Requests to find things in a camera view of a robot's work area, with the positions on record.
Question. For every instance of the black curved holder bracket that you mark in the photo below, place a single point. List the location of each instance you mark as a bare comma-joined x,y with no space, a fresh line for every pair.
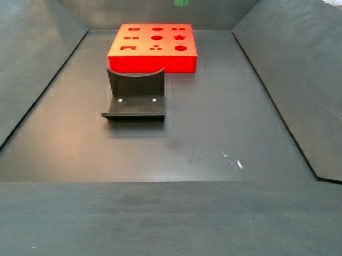
138,95

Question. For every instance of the red shape sorter block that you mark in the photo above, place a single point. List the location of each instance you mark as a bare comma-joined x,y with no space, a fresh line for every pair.
148,47

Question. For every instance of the green star peg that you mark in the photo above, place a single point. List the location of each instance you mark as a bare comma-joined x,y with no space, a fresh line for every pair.
181,3

